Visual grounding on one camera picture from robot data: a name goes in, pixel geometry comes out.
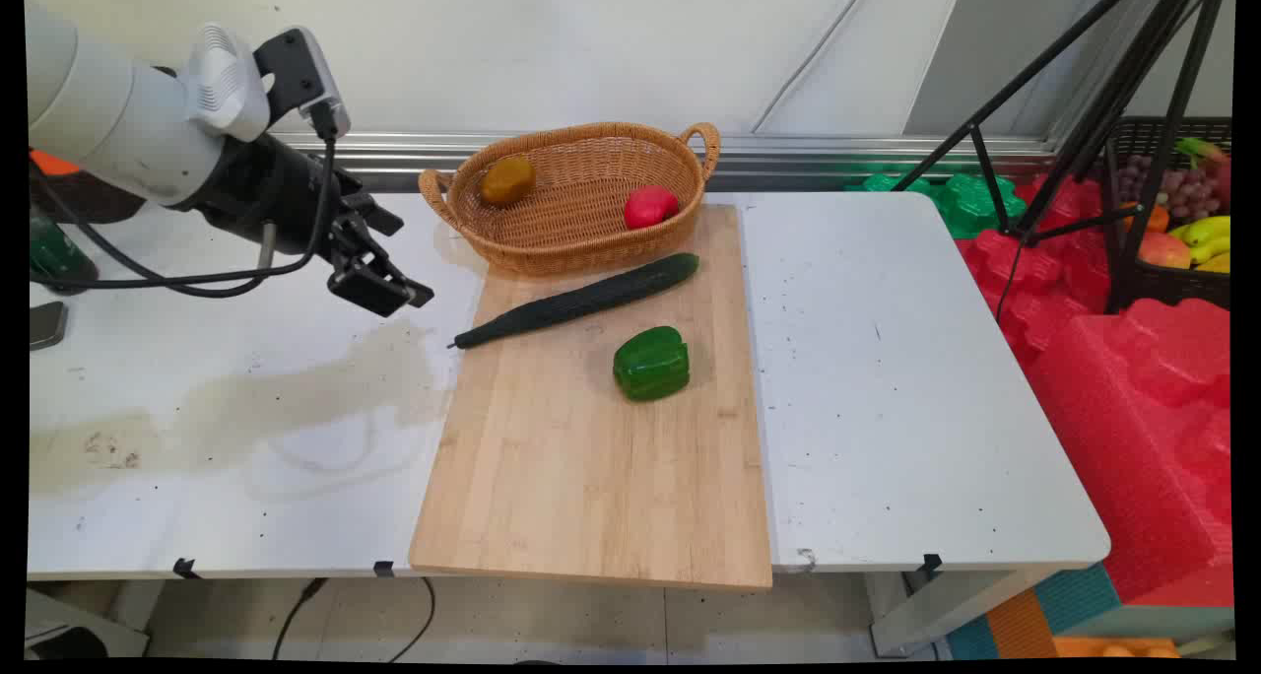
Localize white table leg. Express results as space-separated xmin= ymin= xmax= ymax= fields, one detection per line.
xmin=865 ymin=567 xmax=1057 ymax=658

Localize dark green cucumber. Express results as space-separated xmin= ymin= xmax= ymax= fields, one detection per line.
xmin=447 ymin=251 xmax=701 ymax=351

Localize purple grapes bunch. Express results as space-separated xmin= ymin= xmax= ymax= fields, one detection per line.
xmin=1117 ymin=154 xmax=1224 ymax=225

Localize wicker basket with handles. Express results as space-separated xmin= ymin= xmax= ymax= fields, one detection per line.
xmin=418 ymin=121 xmax=723 ymax=279

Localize black camera cable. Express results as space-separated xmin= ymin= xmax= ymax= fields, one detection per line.
xmin=39 ymin=112 xmax=348 ymax=294

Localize green bell pepper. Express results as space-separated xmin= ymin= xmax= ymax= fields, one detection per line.
xmin=612 ymin=325 xmax=692 ymax=403

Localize black tripod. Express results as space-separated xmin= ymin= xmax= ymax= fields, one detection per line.
xmin=891 ymin=0 xmax=1232 ymax=316

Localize dark phone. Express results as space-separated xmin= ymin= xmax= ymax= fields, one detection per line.
xmin=29 ymin=301 xmax=69 ymax=353

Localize green foam tray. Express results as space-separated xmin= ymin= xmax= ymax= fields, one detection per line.
xmin=845 ymin=170 xmax=1029 ymax=240

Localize aluminium wall rail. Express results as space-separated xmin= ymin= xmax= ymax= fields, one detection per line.
xmin=266 ymin=130 xmax=1077 ymax=194

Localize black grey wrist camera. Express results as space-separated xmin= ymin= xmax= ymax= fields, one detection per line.
xmin=253 ymin=26 xmax=353 ymax=144

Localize red fruit with green leaves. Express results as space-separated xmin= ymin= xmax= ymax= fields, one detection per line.
xmin=1173 ymin=136 xmax=1232 ymax=213

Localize brown potato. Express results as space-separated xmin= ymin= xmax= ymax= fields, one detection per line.
xmin=480 ymin=156 xmax=539 ymax=209

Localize orange pink peach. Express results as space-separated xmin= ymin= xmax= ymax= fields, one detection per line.
xmin=1137 ymin=231 xmax=1194 ymax=270

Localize dark woven fruit basket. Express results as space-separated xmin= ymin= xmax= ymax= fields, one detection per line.
xmin=1102 ymin=115 xmax=1232 ymax=311
xmin=29 ymin=167 xmax=149 ymax=225

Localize dark green bottle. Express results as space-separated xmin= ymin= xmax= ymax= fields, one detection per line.
xmin=29 ymin=205 xmax=100 ymax=292

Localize yellow bananas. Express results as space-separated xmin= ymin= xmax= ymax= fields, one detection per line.
xmin=1166 ymin=215 xmax=1232 ymax=274

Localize large red foam tray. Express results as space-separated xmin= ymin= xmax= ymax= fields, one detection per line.
xmin=1023 ymin=297 xmax=1234 ymax=607

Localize black cable under table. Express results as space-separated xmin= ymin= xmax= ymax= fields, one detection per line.
xmin=386 ymin=576 xmax=437 ymax=664
xmin=270 ymin=576 xmax=330 ymax=661

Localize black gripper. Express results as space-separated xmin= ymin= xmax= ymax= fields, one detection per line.
xmin=175 ymin=132 xmax=435 ymax=319

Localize small red foam tray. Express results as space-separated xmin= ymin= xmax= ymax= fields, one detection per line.
xmin=954 ymin=175 xmax=1116 ymax=362

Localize red round fruit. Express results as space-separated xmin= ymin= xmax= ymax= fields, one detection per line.
xmin=623 ymin=184 xmax=682 ymax=231

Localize wooden cutting board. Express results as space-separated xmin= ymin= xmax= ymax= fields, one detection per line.
xmin=408 ymin=204 xmax=774 ymax=591

